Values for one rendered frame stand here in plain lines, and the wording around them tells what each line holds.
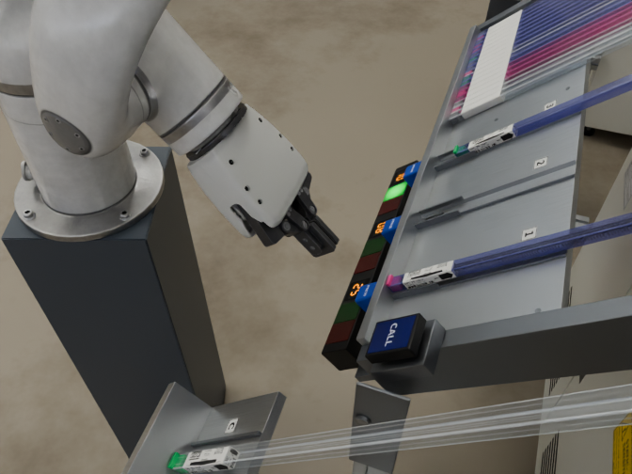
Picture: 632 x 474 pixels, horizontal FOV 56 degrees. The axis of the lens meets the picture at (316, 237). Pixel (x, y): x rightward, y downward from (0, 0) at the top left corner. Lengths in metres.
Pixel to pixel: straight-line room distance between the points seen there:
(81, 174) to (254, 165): 0.25
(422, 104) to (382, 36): 0.48
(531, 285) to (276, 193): 0.25
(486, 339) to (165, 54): 0.36
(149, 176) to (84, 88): 0.37
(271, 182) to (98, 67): 0.21
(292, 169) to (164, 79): 0.16
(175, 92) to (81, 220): 0.30
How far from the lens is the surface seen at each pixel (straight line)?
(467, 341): 0.53
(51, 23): 0.47
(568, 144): 0.70
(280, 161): 0.60
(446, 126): 0.87
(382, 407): 0.57
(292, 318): 1.51
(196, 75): 0.55
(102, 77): 0.46
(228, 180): 0.56
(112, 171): 0.77
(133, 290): 0.85
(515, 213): 0.64
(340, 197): 1.79
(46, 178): 0.77
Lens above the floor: 1.24
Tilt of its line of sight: 48 degrees down
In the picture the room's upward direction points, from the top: straight up
